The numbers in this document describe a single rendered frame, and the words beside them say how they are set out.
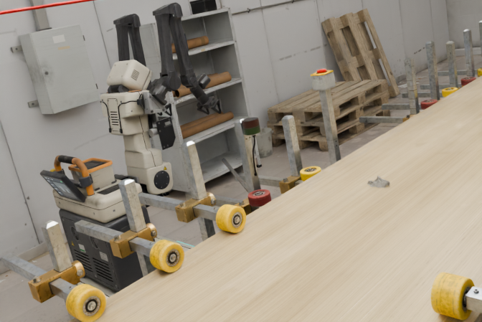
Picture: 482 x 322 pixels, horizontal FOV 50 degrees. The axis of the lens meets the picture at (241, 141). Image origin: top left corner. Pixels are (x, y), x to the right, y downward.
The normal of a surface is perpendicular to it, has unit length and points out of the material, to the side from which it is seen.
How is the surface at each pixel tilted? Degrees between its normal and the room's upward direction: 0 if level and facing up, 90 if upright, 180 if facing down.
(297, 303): 0
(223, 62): 90
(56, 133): 90
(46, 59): 90
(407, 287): 0
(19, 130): 90
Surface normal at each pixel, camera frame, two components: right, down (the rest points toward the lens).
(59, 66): 0.70, 0.04
